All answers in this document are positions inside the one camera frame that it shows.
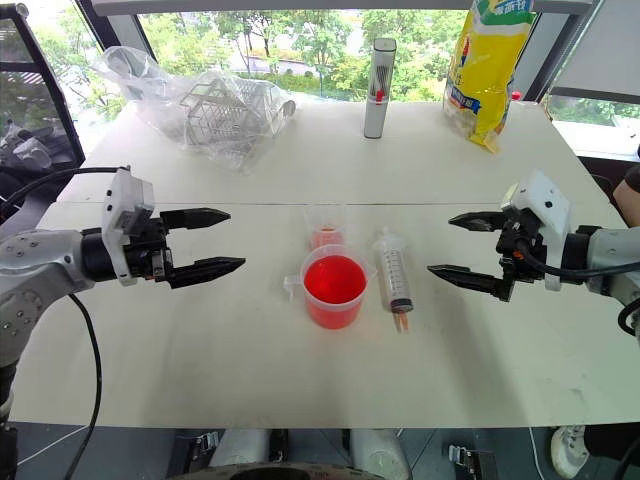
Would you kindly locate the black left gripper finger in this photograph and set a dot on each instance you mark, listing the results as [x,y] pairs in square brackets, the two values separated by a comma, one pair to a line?
[197,218]
[207,270]

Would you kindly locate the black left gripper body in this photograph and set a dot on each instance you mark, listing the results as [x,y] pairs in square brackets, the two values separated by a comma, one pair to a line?
[147,252]

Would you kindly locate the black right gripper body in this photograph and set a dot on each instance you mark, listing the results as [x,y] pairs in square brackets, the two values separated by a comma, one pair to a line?
[520,262]

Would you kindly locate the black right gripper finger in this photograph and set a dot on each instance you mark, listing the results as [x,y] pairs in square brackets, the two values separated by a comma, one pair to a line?
[480,222]
[475,280]

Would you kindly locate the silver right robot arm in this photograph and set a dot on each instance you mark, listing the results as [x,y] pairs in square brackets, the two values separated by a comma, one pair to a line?
[610,255]

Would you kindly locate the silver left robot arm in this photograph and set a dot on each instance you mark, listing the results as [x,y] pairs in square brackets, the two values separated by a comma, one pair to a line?
[35,260]

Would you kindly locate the large clear plastic syringe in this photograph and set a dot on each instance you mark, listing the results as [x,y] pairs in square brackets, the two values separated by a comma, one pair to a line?
[395,270]

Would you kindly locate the measuring cup with red liquid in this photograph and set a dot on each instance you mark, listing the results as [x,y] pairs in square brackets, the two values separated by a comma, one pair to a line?
[332,290]

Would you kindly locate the small clear measuring cup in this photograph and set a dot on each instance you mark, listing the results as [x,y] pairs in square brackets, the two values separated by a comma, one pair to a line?
[327,227]

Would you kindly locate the small red object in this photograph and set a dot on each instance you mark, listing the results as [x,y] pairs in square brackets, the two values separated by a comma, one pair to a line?
[516,95]

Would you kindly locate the yellow snack bag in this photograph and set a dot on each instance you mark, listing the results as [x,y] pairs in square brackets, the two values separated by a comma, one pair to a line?
[482,75]

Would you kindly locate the tall white cutlery holder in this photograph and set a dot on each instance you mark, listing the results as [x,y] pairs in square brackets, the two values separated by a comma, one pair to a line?
[377,105]

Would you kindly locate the white robot leg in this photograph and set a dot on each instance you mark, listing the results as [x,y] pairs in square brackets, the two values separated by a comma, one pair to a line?
[377,452]
[242,447]

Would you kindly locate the white sneaker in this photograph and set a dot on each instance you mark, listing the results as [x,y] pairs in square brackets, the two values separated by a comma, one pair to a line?
[569,450]

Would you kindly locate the bystander dark trouser leg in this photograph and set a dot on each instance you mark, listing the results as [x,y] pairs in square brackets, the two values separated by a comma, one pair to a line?
[612,440]

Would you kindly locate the dark rounded robot waist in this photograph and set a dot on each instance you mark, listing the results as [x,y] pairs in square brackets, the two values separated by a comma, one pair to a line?
[280,472]

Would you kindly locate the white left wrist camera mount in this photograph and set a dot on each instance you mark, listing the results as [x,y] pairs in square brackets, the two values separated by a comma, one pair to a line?
[125,195]

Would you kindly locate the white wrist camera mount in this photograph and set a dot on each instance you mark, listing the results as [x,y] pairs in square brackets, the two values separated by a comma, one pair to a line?
[542,200]
[125,195]

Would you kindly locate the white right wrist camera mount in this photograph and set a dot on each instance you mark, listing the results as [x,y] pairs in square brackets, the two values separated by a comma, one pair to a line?
[542,200]

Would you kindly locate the grey machine behind frame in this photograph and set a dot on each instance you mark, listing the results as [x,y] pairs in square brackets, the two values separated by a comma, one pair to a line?
[22,145]

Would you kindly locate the black metal frame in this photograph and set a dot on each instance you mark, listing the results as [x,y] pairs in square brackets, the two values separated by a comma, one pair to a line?
[45,75]

